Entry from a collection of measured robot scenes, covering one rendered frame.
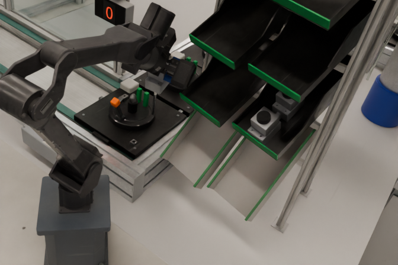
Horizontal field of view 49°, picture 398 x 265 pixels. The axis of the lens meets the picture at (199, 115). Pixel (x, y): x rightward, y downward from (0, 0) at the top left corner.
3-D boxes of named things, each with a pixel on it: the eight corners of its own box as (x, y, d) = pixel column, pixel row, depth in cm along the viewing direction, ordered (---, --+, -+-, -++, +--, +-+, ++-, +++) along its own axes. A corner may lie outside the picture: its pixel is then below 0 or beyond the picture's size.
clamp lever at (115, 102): (120, 119, 125) (115, 104, 118) (115, 116, 125) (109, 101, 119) (128, 110, 126) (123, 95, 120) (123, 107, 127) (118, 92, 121)
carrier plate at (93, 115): (135, 160, 120) (135, 155, 118) (73, 119, 128) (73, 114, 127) (185, 120, 136) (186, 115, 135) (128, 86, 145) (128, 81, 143)
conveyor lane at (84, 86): (133, 181, 125) (135, 158, 119) (-44, 60, 155) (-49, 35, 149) (190, 134, 145) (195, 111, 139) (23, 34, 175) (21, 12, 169)
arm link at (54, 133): (18, 116, 60) (48, 81, 62) (-19, 94, 62) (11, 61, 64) (90, 187, 88) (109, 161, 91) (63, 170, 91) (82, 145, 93)
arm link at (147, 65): (137, 76, 85) (157, 34, 85) (112, 64, 86) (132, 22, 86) (147, 81, 92) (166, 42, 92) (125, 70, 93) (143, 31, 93)
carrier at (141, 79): (188, 118, 137) (194, 86, 129) (131, 84, 146) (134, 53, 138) (228, 87, 154) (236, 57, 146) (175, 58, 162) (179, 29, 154)
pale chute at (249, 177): (251, 222, 105) (246, 220, 101) (212, 188, 111) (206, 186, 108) (321, 130, 105) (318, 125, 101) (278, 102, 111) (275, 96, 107)
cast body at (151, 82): (160, 94, 106) (161, 74, 101) (144, 87, 107) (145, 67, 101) (176, 75, 111) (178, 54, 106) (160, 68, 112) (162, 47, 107)
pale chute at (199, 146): (201, 189, 111) (194, 187, 107) (166, 159, 117) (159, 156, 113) (267, 102, 110) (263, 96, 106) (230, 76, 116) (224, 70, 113)
